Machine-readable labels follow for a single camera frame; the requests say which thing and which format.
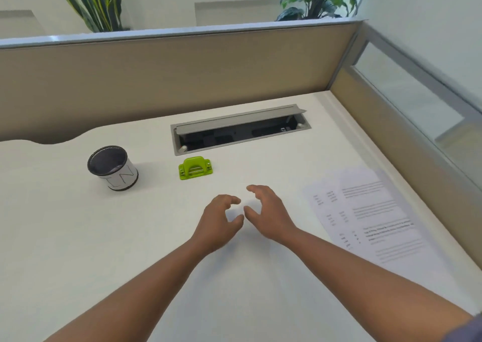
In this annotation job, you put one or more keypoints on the person's left forearm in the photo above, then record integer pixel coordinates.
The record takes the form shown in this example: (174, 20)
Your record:
(135, 296)

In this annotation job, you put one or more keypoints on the person's right forearm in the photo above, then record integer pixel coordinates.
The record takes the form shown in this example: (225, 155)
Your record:
(372, 285)

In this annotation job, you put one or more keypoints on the beige desk partition panel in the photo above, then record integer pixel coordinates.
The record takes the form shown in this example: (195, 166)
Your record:
(169, 82)

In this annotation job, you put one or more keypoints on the person's left thumb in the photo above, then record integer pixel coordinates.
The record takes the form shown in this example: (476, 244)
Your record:
(235, 223)

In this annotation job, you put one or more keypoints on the person's right thumb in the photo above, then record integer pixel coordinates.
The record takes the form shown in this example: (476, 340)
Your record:
(251, 214)

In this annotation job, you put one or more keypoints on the person's right hand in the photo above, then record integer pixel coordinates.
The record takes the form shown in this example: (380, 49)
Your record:
(273, 217)

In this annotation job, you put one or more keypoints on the printed white paper sheet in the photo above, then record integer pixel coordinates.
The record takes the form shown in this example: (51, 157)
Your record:
(384, 217)
(327, 210)

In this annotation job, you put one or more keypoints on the blue-grey shirt sleeve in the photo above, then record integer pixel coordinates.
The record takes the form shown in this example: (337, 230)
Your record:
(465, 330)

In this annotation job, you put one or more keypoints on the glass-topped side partition panel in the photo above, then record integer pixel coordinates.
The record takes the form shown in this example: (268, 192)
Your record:
(410, 127)

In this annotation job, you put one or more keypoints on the striped snake plant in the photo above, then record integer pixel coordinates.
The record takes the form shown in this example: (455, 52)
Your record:
(94, 2)

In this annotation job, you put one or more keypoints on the white black-rimmed pen cup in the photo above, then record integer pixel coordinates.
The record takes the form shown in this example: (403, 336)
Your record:
(113, 168)

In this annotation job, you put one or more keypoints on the person's left hand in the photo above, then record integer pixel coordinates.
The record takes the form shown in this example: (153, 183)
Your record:
(214, 228)

